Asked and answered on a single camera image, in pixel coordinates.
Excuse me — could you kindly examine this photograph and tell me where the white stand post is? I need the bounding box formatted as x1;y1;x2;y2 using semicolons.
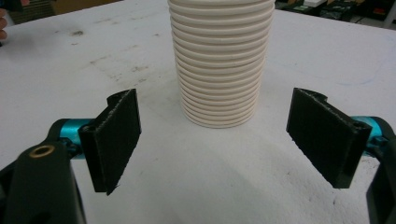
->
383;0;396;30

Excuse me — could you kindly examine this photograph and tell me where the white box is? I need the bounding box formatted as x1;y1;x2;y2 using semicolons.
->
303;0;329;8

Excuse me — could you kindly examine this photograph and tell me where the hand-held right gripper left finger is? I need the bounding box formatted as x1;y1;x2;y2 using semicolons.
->
78;88;142;196

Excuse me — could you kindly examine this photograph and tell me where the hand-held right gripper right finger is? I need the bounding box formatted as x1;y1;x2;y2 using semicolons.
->
286;87;374;189

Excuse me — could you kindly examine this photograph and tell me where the dark ribbed panel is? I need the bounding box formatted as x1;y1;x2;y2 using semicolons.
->
8;4;56;25

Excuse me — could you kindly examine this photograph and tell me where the white ribbed cup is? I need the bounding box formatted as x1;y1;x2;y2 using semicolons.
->
167;0;276;130

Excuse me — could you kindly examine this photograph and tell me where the dark green crate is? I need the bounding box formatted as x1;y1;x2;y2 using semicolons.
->
318;8;354;22

